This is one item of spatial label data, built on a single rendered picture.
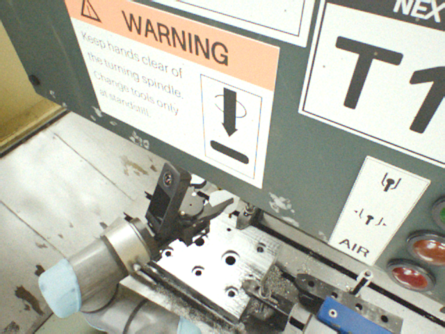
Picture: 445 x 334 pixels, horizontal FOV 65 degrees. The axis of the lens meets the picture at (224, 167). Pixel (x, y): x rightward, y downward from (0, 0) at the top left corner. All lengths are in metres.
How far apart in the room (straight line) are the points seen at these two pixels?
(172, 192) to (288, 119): 0.35
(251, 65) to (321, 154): 0.06
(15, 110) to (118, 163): 0.42
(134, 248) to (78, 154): 1.03
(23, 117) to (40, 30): 1.24
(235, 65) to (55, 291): 0.44
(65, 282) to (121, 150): 1.07
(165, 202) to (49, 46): 0.30
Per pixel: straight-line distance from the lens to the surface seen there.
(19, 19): 0.34
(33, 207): 1.47
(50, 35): 0.32
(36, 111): 1.58
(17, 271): 1.41
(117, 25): 0.24
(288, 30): 0.17
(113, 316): 0.63
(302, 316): 0.98
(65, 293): 0.56
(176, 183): 0.51
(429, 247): 0.21
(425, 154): 0.18
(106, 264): 0.55
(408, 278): 0.24
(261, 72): 0.18
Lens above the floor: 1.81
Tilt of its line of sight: 48 degrees down
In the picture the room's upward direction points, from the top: straight up
